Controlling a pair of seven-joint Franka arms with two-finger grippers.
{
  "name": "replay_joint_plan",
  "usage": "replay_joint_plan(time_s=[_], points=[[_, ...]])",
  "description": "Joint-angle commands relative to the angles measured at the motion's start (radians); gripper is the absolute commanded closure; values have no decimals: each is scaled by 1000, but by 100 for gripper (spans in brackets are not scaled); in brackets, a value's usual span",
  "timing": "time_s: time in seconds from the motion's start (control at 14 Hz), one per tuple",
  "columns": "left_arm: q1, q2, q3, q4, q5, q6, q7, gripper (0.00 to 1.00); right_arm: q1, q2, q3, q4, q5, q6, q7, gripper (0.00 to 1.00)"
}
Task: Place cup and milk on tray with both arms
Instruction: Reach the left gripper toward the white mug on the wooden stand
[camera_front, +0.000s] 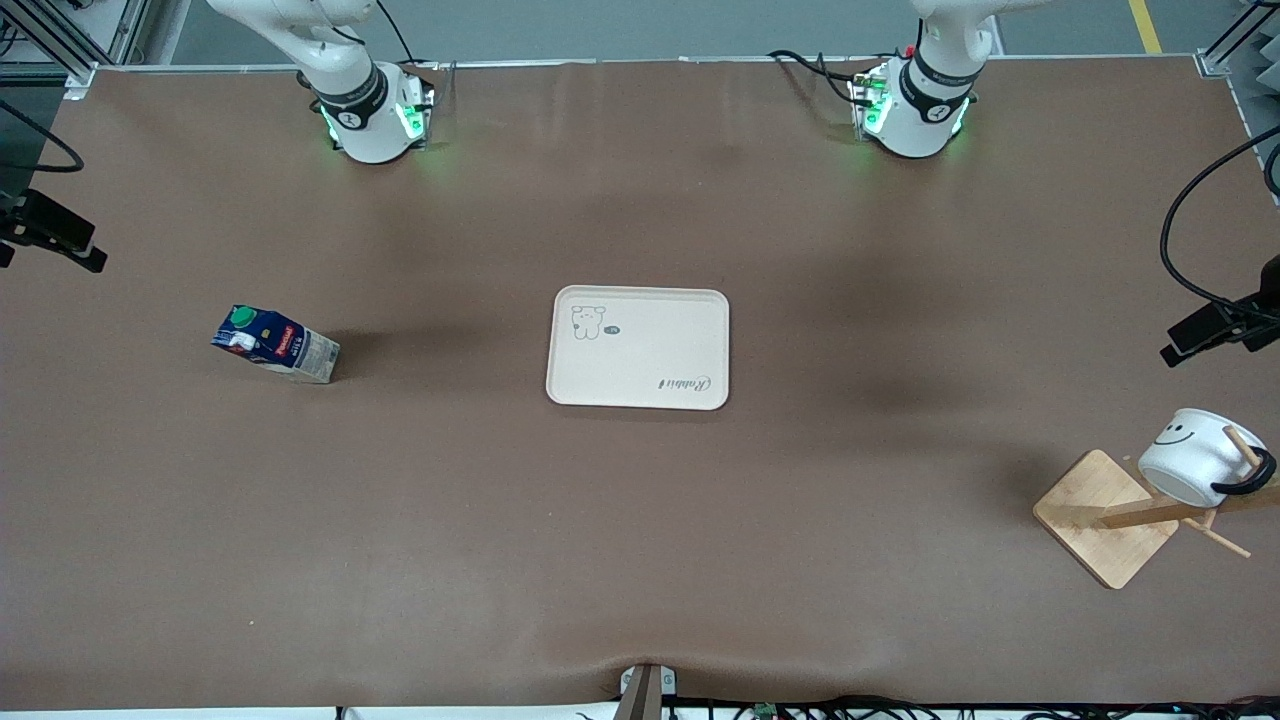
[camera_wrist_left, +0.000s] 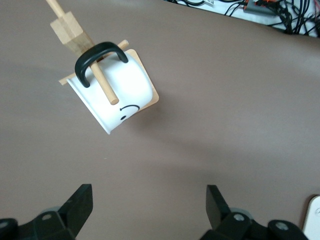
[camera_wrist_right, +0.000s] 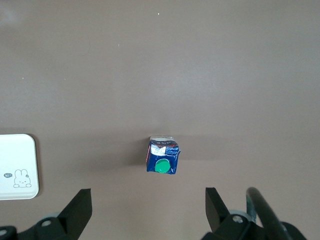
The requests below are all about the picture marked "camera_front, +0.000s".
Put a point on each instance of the grey camera pole mount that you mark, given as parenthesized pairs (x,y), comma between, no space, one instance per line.
(642,690)

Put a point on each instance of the wooden mug rack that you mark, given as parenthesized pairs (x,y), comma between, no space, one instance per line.
(1105,520)

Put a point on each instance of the blue milk carton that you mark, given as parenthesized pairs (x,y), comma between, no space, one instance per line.
(285,345)

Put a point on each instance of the grey pleated foam panel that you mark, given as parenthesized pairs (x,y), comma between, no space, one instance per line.
(1260,90)

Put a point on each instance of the cream tray with rabbit print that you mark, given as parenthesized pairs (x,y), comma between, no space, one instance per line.
(640,350)

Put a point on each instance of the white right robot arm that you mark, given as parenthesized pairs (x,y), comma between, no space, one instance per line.
(350,110)

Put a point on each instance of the white smiley mug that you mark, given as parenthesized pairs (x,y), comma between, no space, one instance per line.
(1195,455)

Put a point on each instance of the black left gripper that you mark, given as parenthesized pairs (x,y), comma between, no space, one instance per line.
(1243,318)

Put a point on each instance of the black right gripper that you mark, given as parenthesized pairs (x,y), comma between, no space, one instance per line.
(30,220)

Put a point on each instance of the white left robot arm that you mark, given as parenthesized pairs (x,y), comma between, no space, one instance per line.
(920,120)

